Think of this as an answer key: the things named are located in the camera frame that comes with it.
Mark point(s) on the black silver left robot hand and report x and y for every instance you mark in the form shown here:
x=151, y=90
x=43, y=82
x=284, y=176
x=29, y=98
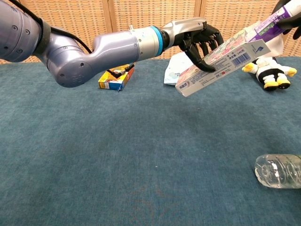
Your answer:
x=185, y=29

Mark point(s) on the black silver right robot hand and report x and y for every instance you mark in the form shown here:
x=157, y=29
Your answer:
x=295, y=23

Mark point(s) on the purple white toothpaste tube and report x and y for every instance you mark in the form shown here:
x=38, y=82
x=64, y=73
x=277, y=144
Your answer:
x=270, y=27

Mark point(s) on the floral toothpaste carton box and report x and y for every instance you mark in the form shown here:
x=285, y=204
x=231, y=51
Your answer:
x=211, y=75

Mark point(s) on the orange juice carton box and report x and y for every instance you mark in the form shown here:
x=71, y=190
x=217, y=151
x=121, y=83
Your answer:
x=113, y=82

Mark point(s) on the woven wooden folding screen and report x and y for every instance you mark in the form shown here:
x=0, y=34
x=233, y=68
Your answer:
x=145, y=14

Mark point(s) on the light blue wet wipes pack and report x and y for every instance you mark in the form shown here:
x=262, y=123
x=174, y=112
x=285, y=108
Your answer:
x=172, y=73

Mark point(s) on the black white plush penguin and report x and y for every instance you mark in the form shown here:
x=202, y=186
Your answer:
x=270, y=73

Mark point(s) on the blue table cloth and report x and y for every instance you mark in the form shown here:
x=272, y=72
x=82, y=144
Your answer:
x=131, y=146

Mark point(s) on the large clear water bottle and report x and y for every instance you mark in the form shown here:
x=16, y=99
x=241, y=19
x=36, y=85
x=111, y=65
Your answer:
x=279, y=171

